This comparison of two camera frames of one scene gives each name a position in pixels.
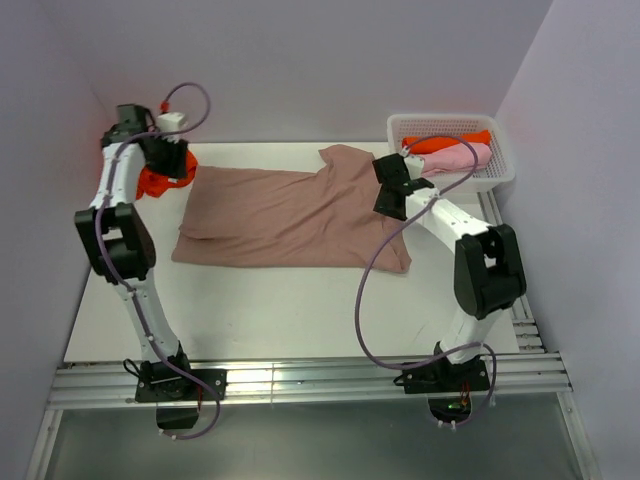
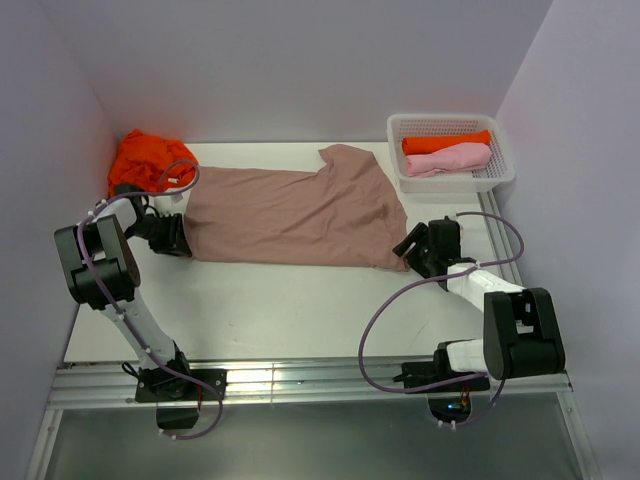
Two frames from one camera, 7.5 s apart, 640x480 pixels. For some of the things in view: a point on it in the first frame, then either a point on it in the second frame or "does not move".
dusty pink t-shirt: (328, 217) does not move
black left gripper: (179, 161) -> (175, 242)
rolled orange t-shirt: (481, 137) does not move
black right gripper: (380, 206) -> (421, 235)
